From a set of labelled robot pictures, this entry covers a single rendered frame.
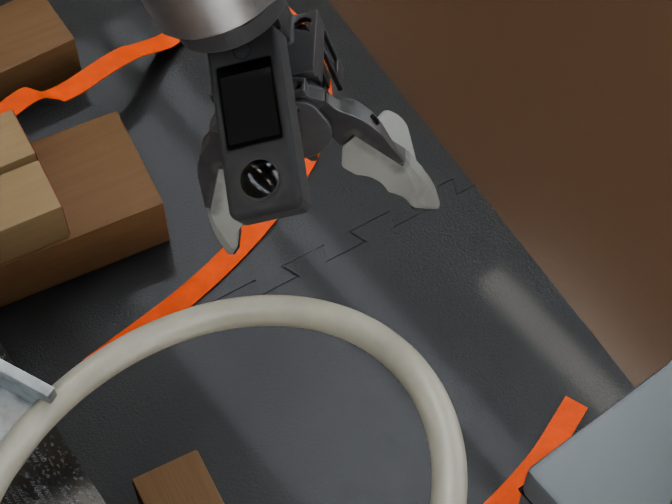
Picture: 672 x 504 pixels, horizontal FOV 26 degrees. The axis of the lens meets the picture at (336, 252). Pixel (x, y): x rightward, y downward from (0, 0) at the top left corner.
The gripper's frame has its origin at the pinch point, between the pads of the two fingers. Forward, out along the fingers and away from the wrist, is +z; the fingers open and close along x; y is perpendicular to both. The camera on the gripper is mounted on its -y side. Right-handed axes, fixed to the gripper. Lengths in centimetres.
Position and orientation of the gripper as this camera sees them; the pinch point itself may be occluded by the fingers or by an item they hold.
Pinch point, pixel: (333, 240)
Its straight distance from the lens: 99.8
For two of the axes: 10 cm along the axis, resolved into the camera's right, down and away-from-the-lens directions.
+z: 3.3, 6.5, 6.8
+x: -9.4, 2.0, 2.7
